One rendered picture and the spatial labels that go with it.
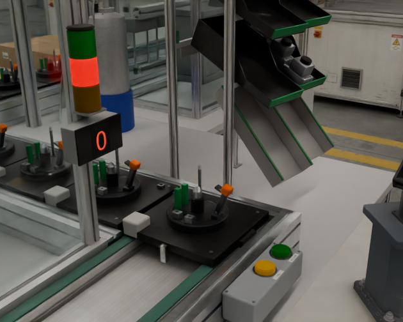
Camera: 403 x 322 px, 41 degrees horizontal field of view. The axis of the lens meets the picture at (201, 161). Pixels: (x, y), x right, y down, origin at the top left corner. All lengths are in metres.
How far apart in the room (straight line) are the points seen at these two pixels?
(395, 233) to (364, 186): 0.65
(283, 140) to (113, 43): 0.83
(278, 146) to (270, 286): 0.49
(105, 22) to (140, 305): 1.19
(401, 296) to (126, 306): 0.52
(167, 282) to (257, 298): 0.21
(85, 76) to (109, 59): 1.02
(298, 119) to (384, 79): 3.69
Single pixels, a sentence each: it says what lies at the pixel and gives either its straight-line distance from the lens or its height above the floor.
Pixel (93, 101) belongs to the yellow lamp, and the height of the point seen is 1.28.
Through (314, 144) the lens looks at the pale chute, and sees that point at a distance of 1.55.
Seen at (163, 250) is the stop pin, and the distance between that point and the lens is 1.14.
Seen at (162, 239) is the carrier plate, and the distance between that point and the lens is 1.15.
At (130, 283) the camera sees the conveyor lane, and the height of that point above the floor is 0.92.
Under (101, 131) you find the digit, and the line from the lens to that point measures 1.04.
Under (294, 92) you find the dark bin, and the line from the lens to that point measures 1.33.
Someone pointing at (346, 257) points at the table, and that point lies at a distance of 1.33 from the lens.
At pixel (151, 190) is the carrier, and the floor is 0.97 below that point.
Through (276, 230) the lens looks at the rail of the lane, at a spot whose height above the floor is 0.96.
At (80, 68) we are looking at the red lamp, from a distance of 1.00.
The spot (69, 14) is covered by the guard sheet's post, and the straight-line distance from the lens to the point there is 1.01.
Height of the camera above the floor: 1.57
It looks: 23 degrees down
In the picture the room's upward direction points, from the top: 1 degrees counter-clockwise
